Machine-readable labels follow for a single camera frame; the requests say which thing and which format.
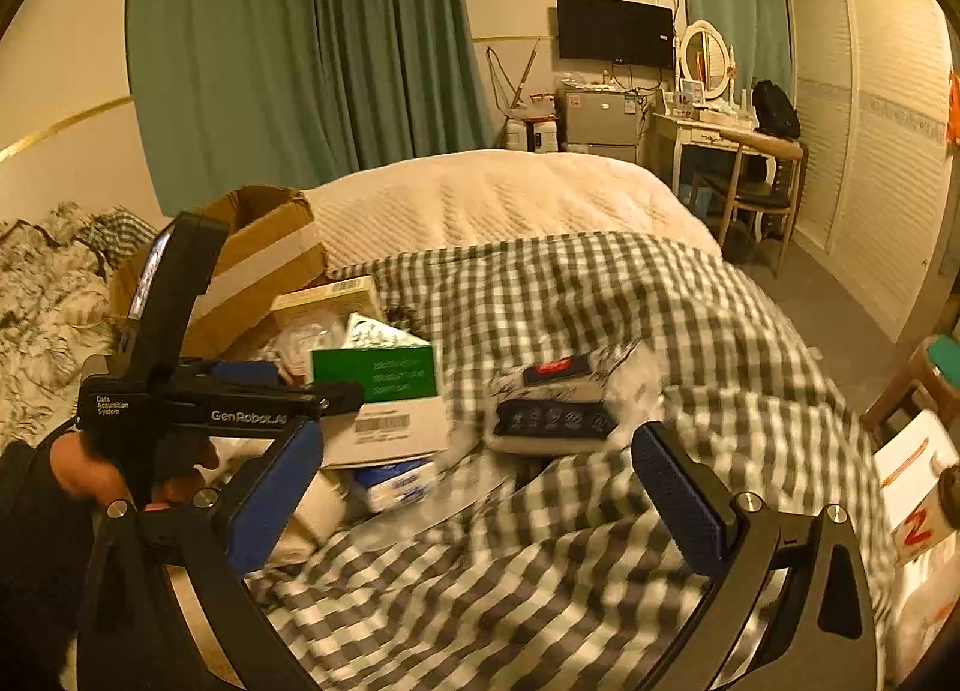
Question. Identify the black package in clear wrap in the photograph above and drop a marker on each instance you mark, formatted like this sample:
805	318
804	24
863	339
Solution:
555	413

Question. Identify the white dressing table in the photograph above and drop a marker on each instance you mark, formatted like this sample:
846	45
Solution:
694	136

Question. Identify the wooden stool with teal cushion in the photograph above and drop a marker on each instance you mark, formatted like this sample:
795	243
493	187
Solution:
926	376

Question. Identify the white box with red marks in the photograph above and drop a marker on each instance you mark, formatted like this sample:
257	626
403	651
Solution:
911	488

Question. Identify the white box with barcode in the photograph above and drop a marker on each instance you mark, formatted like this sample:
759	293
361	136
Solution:
401	432

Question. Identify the brown cardboard carton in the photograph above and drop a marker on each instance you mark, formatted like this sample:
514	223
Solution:
255	248

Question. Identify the white louvred wardrobe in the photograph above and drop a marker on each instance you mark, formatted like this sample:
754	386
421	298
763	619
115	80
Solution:
877	136

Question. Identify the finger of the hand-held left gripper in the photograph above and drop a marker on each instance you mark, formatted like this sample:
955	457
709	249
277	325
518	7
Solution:
247	372
335	398

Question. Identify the person's left hand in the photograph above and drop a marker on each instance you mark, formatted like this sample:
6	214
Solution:
82	470

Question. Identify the checkered blanket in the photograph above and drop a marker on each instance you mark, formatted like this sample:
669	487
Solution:
570	586

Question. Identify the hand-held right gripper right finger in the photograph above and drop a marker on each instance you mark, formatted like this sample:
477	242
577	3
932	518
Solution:
682	503

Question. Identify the white quilt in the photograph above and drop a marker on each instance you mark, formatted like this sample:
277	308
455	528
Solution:
510	196

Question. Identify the beige cardboard box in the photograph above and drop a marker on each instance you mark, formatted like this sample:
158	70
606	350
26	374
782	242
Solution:
330	301

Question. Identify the white plastic jug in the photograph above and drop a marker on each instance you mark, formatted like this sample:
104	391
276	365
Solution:
515	134

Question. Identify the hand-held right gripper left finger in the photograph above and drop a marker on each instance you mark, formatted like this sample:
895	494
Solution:
274	496

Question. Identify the silver mini fridge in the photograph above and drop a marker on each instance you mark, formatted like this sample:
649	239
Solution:
600	124

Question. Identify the white cylindrical container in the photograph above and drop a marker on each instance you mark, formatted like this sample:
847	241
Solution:
322	503

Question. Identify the wooden chair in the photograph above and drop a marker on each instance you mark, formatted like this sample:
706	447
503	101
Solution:
750	192

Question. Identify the clear plastic bag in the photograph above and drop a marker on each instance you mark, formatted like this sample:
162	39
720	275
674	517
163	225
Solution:
300	349

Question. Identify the person's left forearm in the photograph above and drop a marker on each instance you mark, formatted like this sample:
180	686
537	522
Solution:
34	571

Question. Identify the white oval mirror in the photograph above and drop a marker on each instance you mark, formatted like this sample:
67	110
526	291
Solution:
701	57

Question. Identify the black backpack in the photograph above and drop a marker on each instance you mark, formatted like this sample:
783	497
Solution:
776	109

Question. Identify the narrow green curtain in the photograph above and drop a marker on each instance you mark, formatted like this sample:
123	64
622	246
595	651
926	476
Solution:
397	45

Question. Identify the green and white box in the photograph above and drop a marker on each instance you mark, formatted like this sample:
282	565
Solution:
375	372

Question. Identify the black wall television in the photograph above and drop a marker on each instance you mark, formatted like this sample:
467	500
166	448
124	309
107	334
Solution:
613	30

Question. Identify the blue and white packet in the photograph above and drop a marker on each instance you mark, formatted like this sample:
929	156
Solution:
394	485

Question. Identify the white plastic bag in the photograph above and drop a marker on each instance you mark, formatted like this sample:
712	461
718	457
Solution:
926	608

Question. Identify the wide green curtain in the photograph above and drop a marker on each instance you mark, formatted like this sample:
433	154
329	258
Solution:
225	60

